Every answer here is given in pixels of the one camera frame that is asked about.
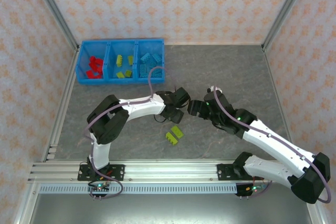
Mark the small green lego brick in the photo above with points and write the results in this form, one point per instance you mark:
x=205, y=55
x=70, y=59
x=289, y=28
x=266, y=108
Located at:
x=130, y=60

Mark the long green lego brick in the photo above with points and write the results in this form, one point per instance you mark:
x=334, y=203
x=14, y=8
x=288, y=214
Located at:
x=119, y=60

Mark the small red lego brick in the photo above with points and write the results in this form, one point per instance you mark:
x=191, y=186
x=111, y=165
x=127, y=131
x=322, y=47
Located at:
x=94, y=66

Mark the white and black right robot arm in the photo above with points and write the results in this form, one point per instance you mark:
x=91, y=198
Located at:
x=273, y=145

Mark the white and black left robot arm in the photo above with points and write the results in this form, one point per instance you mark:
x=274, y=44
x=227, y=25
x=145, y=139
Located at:
x=141, y=107

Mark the blue three-compartment plastic bin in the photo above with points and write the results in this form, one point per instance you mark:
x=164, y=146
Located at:
x=113, y=51

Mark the grey metal base panel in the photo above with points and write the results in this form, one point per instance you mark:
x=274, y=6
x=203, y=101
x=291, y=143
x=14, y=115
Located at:
x=170, y=208

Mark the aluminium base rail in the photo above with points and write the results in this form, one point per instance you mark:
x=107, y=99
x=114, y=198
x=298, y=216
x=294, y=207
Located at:
x=170, y=170

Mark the aluminium side frame rail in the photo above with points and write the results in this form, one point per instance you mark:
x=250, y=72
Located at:
x=274, y=82
x=58, y=119

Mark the aluminium frame post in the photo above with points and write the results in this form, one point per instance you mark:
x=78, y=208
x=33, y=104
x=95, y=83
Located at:
x=56, y=11
x=284, y=11

